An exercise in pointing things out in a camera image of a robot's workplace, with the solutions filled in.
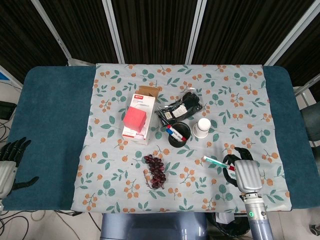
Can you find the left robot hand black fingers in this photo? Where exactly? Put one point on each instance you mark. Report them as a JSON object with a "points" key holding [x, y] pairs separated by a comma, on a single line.
{"points": [[7, 172]]}

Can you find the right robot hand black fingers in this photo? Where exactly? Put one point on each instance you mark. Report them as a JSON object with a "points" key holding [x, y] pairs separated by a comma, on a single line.
{"points": [[247, 175]]}

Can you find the red cap marker teal barrel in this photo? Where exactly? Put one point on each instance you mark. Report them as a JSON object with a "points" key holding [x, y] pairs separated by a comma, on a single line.
{"points": [[215, 162]]}

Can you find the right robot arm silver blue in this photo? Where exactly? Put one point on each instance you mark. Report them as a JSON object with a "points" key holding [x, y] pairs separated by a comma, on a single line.
{"points": [[257, 215]]}

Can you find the black mesh pen holder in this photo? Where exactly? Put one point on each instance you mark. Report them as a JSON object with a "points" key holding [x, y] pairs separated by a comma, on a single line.
{"points": [[180, 143]]}

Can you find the blue cap white marker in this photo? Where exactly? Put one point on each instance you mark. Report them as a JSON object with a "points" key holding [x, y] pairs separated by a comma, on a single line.
{"points": [[175, 132]]}

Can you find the black waste bin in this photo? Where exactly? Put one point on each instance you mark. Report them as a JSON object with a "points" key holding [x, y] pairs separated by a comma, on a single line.
{"points": [[231, 230]]}

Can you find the black device box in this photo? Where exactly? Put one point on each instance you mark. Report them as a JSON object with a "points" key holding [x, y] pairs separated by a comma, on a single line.
{"points": [[6, 110]]}

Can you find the white paper cup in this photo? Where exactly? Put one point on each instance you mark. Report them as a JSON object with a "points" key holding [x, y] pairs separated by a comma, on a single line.
{"points": [[201, 127]]}

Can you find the teal blue table cover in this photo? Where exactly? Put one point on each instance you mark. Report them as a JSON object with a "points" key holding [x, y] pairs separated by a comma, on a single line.
{"points": [[55, 120]]}

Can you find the floral print tablecloth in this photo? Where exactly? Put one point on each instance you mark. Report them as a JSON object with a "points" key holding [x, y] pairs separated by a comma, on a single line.
{"points": [[225, 105]]}

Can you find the dark red plastic grapes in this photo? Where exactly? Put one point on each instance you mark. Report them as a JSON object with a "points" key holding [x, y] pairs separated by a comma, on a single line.
{"points": [[155, 170]]}

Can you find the black gloves in plastic bag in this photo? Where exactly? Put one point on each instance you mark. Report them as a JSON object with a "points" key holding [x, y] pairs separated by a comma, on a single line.
{"points": [[182, 108]]}

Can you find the blue robot torso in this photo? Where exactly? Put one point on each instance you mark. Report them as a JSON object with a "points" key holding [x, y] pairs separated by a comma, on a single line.
{"points": [[152, 226]]}

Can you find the pink foam cube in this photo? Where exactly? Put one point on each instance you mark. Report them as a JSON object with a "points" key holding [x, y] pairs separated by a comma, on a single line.
{"points": [[135, 118]]}

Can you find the white red cardboard box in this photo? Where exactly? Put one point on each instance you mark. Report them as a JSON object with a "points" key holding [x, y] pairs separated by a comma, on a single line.
{"points": [[143, 103]]}

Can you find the black folding screen white frame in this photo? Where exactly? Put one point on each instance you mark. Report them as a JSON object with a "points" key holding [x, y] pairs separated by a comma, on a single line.
{"points": [[155, 27]]}

